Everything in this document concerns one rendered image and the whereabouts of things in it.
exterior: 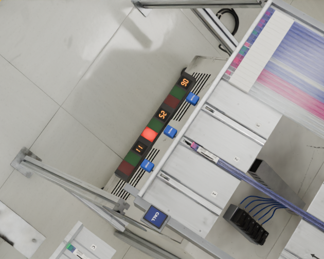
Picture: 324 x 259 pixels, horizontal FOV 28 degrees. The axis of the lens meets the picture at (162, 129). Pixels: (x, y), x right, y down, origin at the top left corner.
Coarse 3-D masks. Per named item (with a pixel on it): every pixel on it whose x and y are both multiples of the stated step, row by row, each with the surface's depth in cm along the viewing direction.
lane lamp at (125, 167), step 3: (123, 162) 169; (126, 162) 169; (120, 165) 169; (123, 165) 169; (126, 165) 169; (129, 165) 169; (132, 165) 169; (120, 168) 169; (123, 168) 169; (126, 168) 169; (129, 168) 169; (132, 168) 169; (123, 171) 169; (126, 171) 169; (129, 171) 169; (126, 174) 168; (129, 174) 168
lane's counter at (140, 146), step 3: (138, 141) 171; (135, 144) 171; (138, 144) 171; (141, 144) 171; (144, 144) 171; (135, 147) 170; (138, 147) 170; (141, 147) 170; (144, 147) 170; (147, 147) 170; (135, 150) 170; (138, 150) 170; (141, 150) 170; (144, 150) 170; (138, 153) 170; (141, 153) 170
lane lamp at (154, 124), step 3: (153, 120) 173; (156, 120) 173; (150, 123) 172; (153, 123) 172; (156, 123) 172; (159, 123) 172; (162, 123) 172; (150, 126) 172; (153, 126) 172; (156, 126) 172; (159, 126) 172; (162, 126) 172; (153, 129) 172; (156, 129) 172; (159, 129) 172
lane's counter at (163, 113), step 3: (162, 108) 174; (159, 111) 173; (162, 111) 173; (165, 111) 173; (156, 114) 173; (159, 114) 173; (162, 114) 173; (165, 114) 173; (168, 114) 173; (159, 117) 173; (162, 117) 173; (165, 117) 173; (162, 120) 173; (165, 120) 173
